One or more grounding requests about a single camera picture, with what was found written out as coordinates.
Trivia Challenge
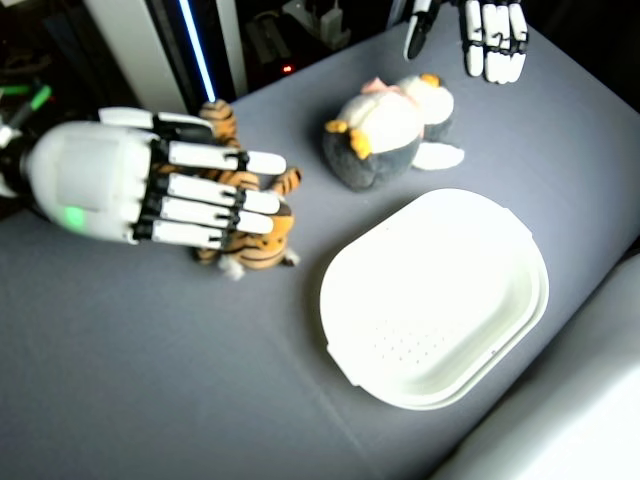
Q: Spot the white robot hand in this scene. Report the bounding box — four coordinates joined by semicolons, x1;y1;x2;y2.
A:
23;106;288;251
403;0;529;85

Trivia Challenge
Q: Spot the grey white penguin plush toy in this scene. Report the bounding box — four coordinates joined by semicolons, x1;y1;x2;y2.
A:
322;73;466;194

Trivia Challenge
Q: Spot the orange striped tiger plush toy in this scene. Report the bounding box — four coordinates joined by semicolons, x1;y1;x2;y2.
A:
149;98;304;281

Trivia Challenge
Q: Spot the white oval basket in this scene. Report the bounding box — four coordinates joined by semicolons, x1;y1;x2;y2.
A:
318;187;550;412

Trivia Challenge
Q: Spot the white pillar with blue light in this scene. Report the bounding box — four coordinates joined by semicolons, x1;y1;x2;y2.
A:
82;0;249;116

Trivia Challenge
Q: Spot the grey table cloth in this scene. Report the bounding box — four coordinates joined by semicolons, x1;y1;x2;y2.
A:
0;9;640;480

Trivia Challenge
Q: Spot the dark equipment with red light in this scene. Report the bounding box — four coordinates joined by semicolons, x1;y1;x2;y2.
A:
244;0;352;92

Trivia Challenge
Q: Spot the white rounded edge panel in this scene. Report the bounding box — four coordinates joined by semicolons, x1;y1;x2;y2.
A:
429;253;640;480

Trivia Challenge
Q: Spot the green cable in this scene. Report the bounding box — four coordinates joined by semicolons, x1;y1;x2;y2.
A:
0;83;54;115

